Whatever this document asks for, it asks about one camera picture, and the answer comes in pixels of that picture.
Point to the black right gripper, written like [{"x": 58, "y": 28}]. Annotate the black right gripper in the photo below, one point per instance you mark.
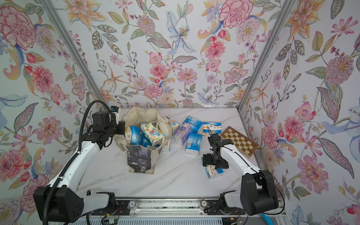
[{"x": 207, "y": 160}]

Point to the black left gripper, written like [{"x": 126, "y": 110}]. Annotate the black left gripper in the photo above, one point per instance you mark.
[{"x": 121, "y": 125}]

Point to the green cartoon tissue pack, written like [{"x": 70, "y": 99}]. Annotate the green cartoon tissue pack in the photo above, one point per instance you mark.
[{"x": 153, "y": 135}]

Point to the orange blue tissue pack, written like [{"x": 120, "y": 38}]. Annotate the orange blue tissue pack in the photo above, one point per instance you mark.
[{"x": 211, "y": 172}]

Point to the cream canvas tote bag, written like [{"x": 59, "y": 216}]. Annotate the cream canvas tote bag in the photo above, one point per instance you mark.
[{"x": 142, "y": 158}]

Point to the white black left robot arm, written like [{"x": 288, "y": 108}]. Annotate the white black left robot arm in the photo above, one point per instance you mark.
[{"x": 59, "y": 201}]

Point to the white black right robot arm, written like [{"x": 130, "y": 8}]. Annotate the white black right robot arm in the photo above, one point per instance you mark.
[{"x": 258, "y": 193}]

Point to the blue white floral tissue pack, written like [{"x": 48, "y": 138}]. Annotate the blue white floral tissue pack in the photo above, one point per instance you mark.
[{"x": 213, "y": 127}]

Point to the blue tissue pack edge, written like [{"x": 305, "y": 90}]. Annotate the blue tissue pack edge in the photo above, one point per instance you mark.
[{"x": 194, "y": 144}]

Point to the blue barcode tissue pack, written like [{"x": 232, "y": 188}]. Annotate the blue barcode tissue pack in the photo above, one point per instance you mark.
[{"x": 196, "y": 125}]

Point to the purple tissue pack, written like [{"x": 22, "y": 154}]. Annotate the purple tissue pack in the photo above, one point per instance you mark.
[{"x": 182, "y": 134}]

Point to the wooden chess board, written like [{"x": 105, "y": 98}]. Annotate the wooden chess board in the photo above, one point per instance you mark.
[{"x": 245, "y": 145}]

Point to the colourful tissue pack at back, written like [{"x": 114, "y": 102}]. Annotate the colourful tissue pack at back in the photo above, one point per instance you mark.
[{"x": 173, "y": 124}]

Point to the blue microphone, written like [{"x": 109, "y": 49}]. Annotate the blue microphone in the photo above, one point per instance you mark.
[{"x": 267, "y": 219}]

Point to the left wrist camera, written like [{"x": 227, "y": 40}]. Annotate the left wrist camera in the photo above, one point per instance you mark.
[{"x": 115, "y": 110}]

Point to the metal base rail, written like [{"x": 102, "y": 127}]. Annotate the metal base rail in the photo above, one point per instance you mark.
[{"x": 178, "y": 211}]

